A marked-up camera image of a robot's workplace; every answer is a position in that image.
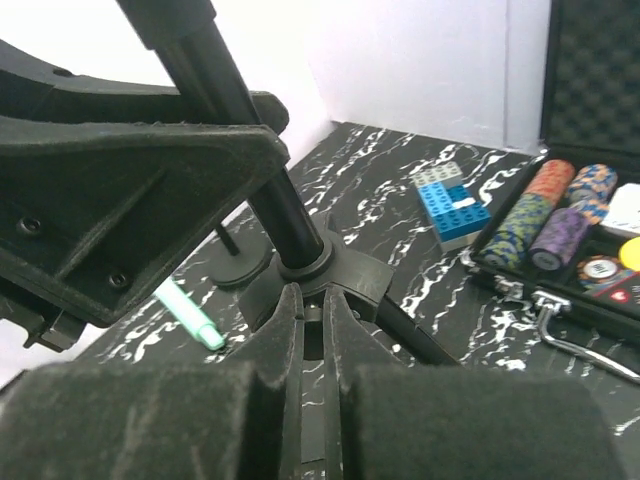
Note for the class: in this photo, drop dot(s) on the blue toy brick block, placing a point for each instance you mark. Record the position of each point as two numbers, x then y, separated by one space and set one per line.
455 215

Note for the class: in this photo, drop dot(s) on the mint green toy microphone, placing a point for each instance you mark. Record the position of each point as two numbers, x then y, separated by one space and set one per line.
198 325

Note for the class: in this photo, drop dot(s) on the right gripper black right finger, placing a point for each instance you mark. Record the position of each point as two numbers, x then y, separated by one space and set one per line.
388 421

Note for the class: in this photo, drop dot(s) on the black poker chip case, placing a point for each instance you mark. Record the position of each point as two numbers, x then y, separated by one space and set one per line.
545 244

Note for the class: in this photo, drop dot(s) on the white playing card deck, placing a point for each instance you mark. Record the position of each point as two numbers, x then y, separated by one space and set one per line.
622 218

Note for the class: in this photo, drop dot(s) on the black music stand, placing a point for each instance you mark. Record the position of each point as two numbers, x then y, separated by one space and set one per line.
184 36

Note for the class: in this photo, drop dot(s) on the black microphone desk stand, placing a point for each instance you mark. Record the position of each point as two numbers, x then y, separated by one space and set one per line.
239 258

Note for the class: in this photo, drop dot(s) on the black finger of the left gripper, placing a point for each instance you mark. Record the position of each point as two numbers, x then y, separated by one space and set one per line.
34 90
95 216

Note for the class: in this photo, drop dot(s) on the yellow round dealer chip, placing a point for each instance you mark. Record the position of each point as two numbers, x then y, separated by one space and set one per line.
629 254

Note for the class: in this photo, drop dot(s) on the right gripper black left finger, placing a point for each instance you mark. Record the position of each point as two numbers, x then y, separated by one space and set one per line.
239 419

